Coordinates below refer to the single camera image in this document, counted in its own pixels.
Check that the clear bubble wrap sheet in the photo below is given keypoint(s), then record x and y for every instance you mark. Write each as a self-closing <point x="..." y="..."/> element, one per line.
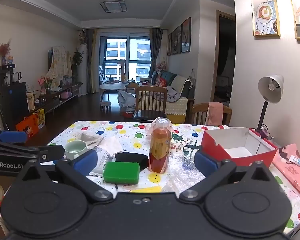
<point x="175" y="172"/>

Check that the printed paper packet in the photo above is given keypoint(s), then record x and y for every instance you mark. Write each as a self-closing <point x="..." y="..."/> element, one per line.
<point x="102" y="161"/>

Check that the black cloth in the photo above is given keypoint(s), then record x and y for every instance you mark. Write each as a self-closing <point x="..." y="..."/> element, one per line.
<point x="131" y="158"/>

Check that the plush doll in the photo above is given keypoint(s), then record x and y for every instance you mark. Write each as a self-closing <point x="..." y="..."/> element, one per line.
<point x="161" y="65"/>

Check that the red cardboard box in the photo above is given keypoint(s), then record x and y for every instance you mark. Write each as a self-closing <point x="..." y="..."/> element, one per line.
<point x="240" y="152"/>

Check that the pink mesh cloth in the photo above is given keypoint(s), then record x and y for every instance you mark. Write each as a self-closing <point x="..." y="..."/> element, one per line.
<point x="149" y="130"/>

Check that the small stool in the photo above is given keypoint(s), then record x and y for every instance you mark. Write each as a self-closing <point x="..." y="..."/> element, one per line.
<point x="105" y="105"/>

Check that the black water dispenser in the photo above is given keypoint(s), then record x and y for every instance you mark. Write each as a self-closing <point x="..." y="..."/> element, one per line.
<point x="11" y="95"/>

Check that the orange juice bottle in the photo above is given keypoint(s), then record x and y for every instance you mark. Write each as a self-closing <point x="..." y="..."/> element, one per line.
<point x="160" y="150"/>

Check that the pink flower bouquet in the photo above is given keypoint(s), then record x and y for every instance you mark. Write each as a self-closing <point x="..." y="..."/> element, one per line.
<point x="45" y="82"/>

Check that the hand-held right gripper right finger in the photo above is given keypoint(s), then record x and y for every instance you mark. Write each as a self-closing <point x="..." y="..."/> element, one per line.
<point x="206" y="163"/>

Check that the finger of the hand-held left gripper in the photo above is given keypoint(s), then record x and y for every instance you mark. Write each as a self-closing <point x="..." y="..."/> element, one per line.
<point x="12" y="136"/>
<point x="52" y="152"/>

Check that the pale green mug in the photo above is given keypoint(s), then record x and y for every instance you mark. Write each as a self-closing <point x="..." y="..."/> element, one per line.
<point x="75" y="148"/>

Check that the orange gift box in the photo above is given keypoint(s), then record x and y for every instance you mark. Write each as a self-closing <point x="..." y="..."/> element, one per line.
<point x="31" y="127"/>

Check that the grey clothes heap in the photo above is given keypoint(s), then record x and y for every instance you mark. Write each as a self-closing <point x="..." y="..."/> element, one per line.
<point x="126" y="102"/>

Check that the potted plant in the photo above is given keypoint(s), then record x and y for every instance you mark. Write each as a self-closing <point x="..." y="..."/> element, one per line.
<point x="77" y="57"/>

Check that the gold framed food picture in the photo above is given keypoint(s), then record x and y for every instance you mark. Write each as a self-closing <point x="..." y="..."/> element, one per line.
<point x="265" y="12"/>

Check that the dark television cabinet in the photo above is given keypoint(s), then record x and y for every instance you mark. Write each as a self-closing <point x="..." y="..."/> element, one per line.
<point x="57" y="100"/>

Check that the dried flower vase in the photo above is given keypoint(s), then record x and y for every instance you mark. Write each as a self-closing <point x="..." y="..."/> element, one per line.
<point x="2" y="50"/>

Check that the wooden door frame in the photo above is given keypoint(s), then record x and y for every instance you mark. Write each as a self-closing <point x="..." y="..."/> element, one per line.
<point x="217" y="55"/>

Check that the round coffee table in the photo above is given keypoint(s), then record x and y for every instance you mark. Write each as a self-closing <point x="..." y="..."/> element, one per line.
<point x="112" y="87"/>

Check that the white and blue tube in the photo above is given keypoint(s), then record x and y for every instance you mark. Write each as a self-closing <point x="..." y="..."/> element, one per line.
<point x="298" y="161"/>

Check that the sofa with throws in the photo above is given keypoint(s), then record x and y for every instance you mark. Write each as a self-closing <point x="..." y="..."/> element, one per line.
<point x="180" y="90"/>

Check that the wooden chair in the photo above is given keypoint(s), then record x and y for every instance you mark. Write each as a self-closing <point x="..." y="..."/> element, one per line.
<point x="198" y="112"/>
<point x="151" y="97"/>

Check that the crumpled white tissue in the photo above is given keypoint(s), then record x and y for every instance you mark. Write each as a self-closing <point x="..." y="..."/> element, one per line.
<point x="111" y="145"/>

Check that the green sponge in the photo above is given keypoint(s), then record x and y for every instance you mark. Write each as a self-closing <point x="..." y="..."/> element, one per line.
<point x="121" y="172"/>

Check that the pink gift bag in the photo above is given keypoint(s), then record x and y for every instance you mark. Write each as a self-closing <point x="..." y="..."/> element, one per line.
<point x="295" y="175"/>

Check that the silver desk lamp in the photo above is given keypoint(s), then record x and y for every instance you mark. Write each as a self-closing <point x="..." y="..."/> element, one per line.
<point x="271" y="87"/>

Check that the pink garment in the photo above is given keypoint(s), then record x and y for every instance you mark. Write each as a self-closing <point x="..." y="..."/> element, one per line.
<point x="215" y="113"/>

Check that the square ceiling light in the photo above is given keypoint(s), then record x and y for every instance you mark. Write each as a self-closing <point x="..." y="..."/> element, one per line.
<point x="113" y="6"/>

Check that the dark framed wall picture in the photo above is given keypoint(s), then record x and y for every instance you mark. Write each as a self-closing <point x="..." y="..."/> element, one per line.
<point x="186" y="35"/>
<point x="169" y="44"/>
<point x="176" y="40"/>

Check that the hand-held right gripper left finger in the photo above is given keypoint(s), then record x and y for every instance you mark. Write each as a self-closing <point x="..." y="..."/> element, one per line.
<point x="86" y="162"/>

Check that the grey curtain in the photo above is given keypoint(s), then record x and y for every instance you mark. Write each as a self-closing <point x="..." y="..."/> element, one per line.
<point x="156" y="47"/>
<point x="91" y="60"/>

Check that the grey towel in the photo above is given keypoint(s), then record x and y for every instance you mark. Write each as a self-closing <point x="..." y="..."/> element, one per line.
<point x="90" y="138"/>

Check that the white standing air conditioner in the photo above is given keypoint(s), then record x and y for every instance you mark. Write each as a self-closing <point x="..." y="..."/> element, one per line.
<point x="83" y="67"/>

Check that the large window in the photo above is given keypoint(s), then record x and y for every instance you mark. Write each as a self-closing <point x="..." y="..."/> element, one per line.
<point x="120" y="52"/>

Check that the purple tape roll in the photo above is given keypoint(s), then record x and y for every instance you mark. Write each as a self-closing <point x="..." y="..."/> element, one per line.
<point x="265" y="132"/>

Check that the floral cover cloth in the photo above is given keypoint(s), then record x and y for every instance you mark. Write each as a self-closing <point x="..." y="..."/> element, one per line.
<point x="58" y="65"/>

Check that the balloon print tablecloth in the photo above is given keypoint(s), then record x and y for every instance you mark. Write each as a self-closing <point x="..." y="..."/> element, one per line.
<point x="130" y="132"/>

